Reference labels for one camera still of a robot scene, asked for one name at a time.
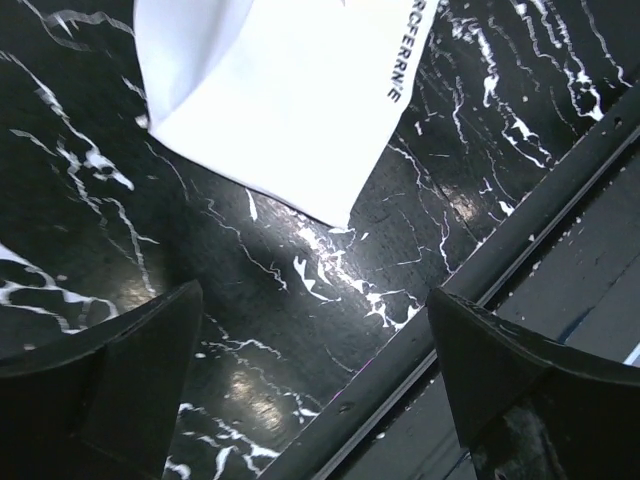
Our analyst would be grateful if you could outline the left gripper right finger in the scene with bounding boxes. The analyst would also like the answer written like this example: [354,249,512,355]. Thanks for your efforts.
[427,289,639,479]

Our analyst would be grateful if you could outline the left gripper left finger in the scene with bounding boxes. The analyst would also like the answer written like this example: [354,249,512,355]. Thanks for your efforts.
[1,281,203,479]

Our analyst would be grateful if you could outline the white underwear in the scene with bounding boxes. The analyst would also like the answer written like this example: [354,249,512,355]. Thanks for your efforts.
[133,0,438,228]

